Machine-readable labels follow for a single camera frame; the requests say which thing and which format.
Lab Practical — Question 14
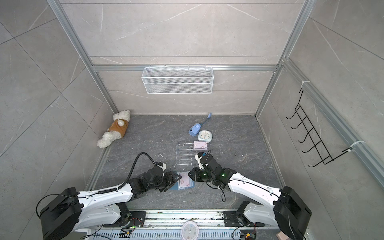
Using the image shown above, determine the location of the white clock at front edge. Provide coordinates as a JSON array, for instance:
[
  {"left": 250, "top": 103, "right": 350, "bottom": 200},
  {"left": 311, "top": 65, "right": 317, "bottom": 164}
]
[{"left": 181, "top": 221, "right": 199, "bottom": 240}]

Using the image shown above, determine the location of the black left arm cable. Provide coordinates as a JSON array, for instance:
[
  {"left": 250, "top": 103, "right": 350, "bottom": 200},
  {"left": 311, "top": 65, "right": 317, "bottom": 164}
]
[{"left": 118, "top": 152, "right": 157, "bottom": 190}]

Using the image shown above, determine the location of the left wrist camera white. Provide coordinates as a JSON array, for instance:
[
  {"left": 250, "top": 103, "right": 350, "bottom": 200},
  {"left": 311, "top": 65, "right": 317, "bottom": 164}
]
[{"left": 156, "top": 162, "right": 167, "bottom": 176}]

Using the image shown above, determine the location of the clear acrylic organizer tray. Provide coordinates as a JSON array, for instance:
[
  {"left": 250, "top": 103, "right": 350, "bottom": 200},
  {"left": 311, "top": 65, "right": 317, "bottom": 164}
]
[{"left": 176, "top": 143, "right": 209, "bottom": 167}]

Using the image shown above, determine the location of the black wire hook rack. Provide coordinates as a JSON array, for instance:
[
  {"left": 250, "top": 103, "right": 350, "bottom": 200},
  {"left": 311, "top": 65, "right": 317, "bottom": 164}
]
[{"left": 286, "top": 89, "right": 353, "bottom": 168}]

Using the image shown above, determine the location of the pink white credit card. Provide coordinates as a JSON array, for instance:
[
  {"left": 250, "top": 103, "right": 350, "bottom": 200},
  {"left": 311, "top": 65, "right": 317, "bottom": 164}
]
[{"left": 193, "top": 141, "right": 208, "bottom": 151}]

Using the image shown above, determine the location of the blue leather card holder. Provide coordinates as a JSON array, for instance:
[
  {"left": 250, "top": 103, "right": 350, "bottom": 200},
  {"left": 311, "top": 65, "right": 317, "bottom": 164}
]
[{"left": 170, "top": 172, "right": 195, "bottom": 191}]

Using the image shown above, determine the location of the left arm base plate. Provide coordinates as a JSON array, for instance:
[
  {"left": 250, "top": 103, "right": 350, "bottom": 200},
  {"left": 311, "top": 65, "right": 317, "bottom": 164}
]
[{"left": 115, "top": 211, "right": 147, "bottom": 227}]

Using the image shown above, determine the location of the white wire mesh basket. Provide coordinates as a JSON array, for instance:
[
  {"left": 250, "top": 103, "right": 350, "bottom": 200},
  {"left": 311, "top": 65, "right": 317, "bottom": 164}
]
[{"left": 142, "top": 67, "right": 214, "bottom": 95}]

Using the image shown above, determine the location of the white teddy bear brown vest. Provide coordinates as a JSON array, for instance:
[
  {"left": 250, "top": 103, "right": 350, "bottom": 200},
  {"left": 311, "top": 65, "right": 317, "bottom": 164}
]
[{"left": 97, "top": 110, "right": 131, "bottom": 149}]

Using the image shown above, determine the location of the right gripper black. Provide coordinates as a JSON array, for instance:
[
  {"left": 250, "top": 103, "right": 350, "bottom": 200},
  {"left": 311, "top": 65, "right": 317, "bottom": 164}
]
[{"left": 187, "top": 167, "right": 216, "bottom": 182}]

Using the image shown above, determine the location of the card with black stripe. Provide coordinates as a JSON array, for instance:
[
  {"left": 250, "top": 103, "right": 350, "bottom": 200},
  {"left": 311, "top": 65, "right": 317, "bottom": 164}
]
[{"left": 178, "top": 172, "right": 193, "bottom": 190}]

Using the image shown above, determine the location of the small white round clock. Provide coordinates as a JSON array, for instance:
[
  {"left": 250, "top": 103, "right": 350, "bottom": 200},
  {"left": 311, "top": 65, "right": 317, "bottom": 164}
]
[{"left": 198, "top": 130, "right": 213, "bottom": 143}]

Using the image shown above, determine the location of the blue brush tool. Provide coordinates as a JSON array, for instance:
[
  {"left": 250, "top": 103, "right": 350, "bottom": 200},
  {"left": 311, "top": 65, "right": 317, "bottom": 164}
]
[{"left": 188, "top": 113, "right": 212, "bottom": 137}]

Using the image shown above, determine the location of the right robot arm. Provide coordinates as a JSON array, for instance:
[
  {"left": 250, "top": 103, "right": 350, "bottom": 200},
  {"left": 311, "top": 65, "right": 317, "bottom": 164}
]
[{"left": 188, "top": 152, "right": 312, "bottom": 240}]

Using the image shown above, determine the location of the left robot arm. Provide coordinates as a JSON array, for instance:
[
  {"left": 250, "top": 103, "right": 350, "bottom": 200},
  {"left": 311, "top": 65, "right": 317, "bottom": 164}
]
[{"left": 39, "top": 164, "right": 182, "bottom": 240}]

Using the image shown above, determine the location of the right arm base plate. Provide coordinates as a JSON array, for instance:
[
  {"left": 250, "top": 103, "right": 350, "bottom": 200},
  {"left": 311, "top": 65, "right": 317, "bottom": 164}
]
[{"left": 222, "top": 211, "right": 265, "bottom": 227}]

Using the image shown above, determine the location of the aluminium front rail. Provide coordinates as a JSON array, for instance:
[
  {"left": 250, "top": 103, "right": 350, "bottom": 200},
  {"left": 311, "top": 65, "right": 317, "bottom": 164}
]
[{"left": 89, "top": 206, "right": 285, "bottom": 240}]

